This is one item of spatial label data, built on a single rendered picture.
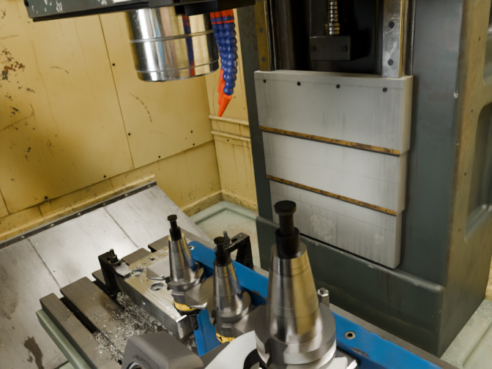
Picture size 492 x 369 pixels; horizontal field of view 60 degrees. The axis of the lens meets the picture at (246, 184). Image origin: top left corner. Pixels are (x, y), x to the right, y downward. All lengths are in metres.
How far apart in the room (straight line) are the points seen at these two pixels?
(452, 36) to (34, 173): 1.48
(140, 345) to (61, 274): 1.49
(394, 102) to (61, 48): 1.26
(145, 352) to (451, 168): 0.92
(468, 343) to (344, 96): 0.82
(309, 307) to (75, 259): 1.52
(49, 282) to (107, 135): 0.64
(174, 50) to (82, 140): 1.16
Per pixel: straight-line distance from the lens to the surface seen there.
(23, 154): 1.81
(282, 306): 0.32
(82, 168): 1.89
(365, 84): 1.08
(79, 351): 1.18
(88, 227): 1.89
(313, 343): 0.33
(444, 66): 1.04
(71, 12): 0.69
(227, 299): 0.60
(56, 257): 1.80
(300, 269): 0.30
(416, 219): 1.18
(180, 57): 0.77
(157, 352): 0.26
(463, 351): 1.46
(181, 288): 0.68
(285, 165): 1.32
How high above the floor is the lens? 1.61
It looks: 23 degrees down
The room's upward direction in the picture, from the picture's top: 7 degrees counter-clockwise
